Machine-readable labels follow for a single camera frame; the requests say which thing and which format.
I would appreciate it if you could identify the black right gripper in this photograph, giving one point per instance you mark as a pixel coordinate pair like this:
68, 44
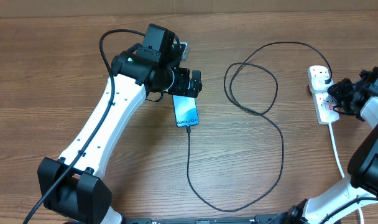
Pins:
342, 85

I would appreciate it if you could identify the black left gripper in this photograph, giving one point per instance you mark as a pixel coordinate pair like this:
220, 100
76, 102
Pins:
181, 87

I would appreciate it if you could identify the Samsung Galaxy smartphone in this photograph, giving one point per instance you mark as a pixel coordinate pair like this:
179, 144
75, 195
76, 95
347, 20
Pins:
186, 113

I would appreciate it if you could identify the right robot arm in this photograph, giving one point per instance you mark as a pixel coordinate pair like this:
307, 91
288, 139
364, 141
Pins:
359, 187

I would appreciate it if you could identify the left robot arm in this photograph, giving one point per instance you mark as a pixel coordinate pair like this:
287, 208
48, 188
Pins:
72, 185

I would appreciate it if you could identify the white charger plug adapter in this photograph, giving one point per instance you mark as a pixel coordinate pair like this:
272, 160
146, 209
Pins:
319, 85

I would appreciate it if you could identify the white power strip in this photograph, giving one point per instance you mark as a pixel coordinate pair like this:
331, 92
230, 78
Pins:
323, 102

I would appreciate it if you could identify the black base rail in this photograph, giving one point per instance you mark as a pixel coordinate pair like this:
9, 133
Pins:
258, 219

